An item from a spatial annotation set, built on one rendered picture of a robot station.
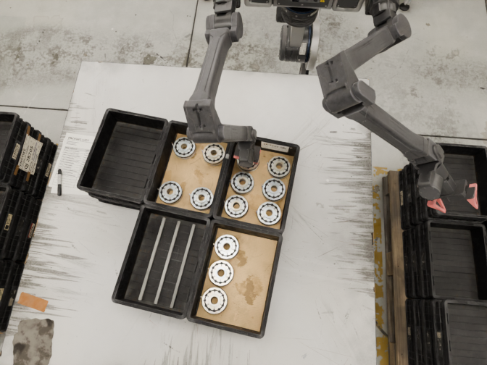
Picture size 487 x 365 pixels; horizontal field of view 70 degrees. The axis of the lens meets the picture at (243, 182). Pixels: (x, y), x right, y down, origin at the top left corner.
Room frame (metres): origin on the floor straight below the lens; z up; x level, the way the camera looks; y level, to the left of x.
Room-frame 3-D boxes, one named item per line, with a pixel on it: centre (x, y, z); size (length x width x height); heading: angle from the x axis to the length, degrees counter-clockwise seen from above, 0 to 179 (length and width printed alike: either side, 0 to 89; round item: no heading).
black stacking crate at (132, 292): (0.17, 0.34, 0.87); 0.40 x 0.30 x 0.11; 163
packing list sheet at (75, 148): (0.70, 0.83, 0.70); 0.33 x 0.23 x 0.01; 171
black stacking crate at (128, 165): (0.64, 0.51, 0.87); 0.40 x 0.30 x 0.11; 163
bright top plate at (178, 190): (0.46, 0.33, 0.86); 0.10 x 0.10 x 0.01
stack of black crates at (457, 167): (0.50, -1.13, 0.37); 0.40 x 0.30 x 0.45; 171
